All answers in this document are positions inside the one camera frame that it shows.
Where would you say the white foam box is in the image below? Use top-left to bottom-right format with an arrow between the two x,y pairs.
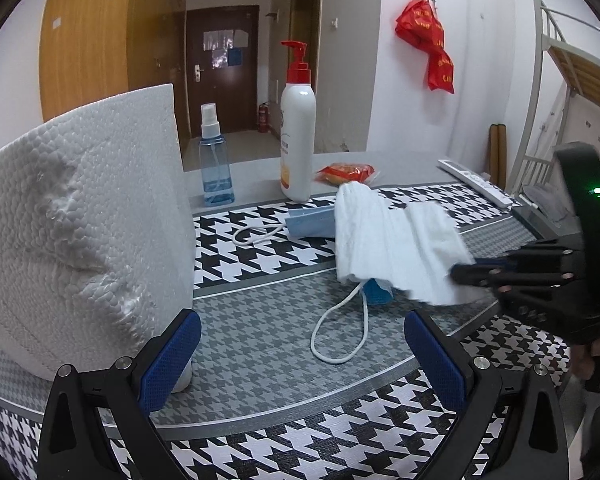
0,82 -> 196,393

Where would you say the white metal bunk bed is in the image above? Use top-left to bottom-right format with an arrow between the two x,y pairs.
505,0 -> 600,202

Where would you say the white remote control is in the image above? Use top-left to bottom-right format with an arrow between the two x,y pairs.
438,158 -> 516,207

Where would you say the wooden doorway frame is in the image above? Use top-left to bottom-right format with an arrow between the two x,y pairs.
289,0 -> 327,137

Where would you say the white pleated face mask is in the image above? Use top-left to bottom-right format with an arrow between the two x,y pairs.
311,182 -> 477,365

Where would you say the wooden wardrobe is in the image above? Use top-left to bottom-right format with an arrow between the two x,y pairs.
39,0 -> 188,133

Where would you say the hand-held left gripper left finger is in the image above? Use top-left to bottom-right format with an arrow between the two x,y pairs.
35,308 -> 203,480

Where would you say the blue spray bottle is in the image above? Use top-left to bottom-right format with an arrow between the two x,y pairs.
199,102 -> 236,207

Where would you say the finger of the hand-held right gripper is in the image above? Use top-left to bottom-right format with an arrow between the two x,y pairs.
450,263 -> 579,295
474,241 -> 582,273

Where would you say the blue face mask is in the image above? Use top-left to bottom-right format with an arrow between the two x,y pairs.
232,205 -> 338,248

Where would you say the red plastic bag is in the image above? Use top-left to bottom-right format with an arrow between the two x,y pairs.
395,0 -> 455,95

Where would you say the person's right hand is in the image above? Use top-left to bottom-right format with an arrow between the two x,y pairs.
570,310 -> 600,378

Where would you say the white pump bottle red cap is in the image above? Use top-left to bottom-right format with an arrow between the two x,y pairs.
279,40 -> 317,203

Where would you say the dark grey cloth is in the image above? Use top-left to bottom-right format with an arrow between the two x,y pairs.
520,184 -> 577,227

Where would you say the houndstooth tablecloth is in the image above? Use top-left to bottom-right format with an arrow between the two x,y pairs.
0,165 -> 581,480

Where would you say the dark brown door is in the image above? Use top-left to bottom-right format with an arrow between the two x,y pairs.
184,5 -> 260,137

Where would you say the red snack packet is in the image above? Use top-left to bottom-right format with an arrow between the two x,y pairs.
314,161 -> 380,186

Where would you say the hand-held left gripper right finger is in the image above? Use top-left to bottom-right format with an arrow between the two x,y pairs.
404,308 -> 571,480

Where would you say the silver paper on door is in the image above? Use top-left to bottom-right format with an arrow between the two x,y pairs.
202,30 -> 249,51

